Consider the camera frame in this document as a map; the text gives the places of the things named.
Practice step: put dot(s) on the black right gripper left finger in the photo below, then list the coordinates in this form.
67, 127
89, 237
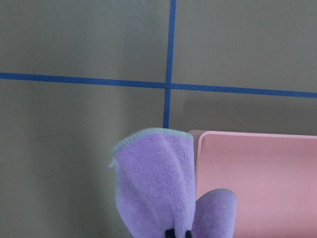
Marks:
169, 233

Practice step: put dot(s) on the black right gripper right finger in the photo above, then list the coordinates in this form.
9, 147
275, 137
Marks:
188, 234

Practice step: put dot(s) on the purple microfiber cloth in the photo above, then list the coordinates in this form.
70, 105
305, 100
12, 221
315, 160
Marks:
156, 188

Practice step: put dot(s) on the pink plastic tray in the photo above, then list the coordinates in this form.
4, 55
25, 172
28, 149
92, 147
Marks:
274, 177

